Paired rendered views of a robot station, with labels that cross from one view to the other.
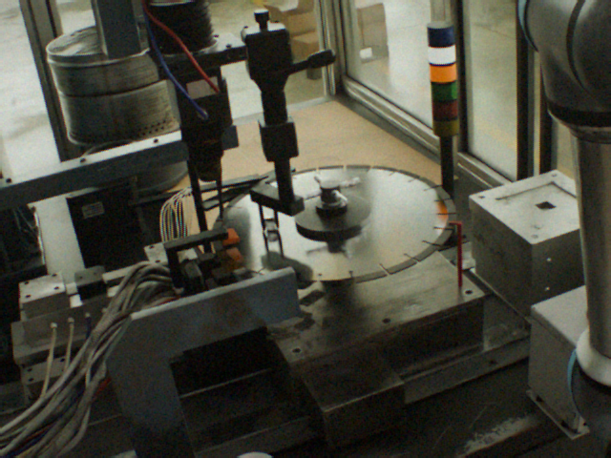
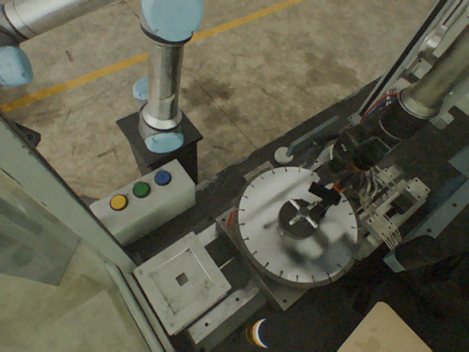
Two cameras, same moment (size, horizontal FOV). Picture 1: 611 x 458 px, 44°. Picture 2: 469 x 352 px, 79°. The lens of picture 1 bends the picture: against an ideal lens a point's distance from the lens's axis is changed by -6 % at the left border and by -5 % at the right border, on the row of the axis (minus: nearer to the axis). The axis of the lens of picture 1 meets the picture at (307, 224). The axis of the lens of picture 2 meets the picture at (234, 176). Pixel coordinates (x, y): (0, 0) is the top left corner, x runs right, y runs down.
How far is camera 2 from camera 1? 1.26 m
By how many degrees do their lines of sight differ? 88
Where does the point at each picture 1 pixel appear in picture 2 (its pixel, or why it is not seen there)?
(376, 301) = not seen: hidden behind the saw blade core
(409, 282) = not seen: hidden behind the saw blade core
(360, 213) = (283, 215)
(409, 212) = (259, 225)
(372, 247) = (270, 191)
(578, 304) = (174, 185)
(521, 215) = (197, 266)
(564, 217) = (171, 265)
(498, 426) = (206, 186)
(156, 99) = not seen: outside the picture
